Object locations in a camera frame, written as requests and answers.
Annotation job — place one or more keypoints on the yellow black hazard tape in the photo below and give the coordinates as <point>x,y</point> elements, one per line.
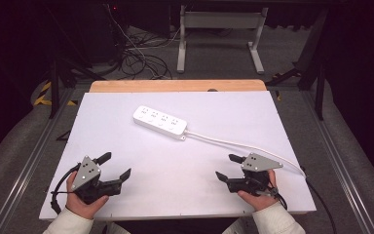
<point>44,96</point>

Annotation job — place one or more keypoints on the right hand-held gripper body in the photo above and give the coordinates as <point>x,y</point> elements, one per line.
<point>259,163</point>

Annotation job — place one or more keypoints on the aluminium floor rail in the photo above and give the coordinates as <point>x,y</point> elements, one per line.
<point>26,169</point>
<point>337,169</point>

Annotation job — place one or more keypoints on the black tripod stand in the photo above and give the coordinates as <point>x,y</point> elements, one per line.
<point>55,84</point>

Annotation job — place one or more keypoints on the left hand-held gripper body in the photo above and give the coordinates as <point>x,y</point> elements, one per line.
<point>85,175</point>

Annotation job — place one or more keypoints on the white metal table frame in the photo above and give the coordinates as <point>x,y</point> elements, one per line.
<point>220,20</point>

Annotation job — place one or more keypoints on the person's right hand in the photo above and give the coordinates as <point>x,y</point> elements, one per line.
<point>261,201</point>

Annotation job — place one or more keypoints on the black metal stand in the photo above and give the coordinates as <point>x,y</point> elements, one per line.
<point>319,81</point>

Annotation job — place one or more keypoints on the wooden table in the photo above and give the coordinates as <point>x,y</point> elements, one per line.
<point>175,86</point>

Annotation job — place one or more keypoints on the person's white clothing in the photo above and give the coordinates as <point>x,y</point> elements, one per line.
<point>240,227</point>

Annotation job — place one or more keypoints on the person's left hand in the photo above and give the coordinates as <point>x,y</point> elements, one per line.
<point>79,206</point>

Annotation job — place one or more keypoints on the white power strip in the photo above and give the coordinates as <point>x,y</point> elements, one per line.
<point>160,122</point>

